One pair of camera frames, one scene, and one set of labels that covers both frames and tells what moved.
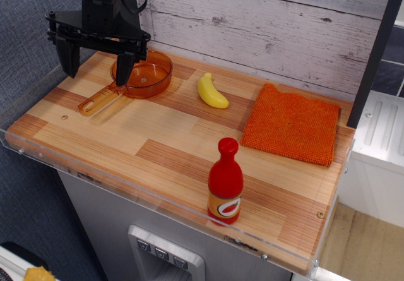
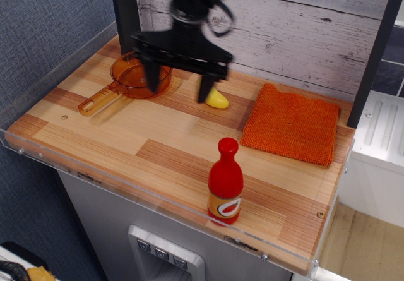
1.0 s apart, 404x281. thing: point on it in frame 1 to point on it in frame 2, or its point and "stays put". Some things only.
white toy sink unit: x=372 y=181 stays put
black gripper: x=102 y=23 to x=187 y=45
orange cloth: x=292 y=125 stays put
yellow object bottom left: x=38 y=274 stays put
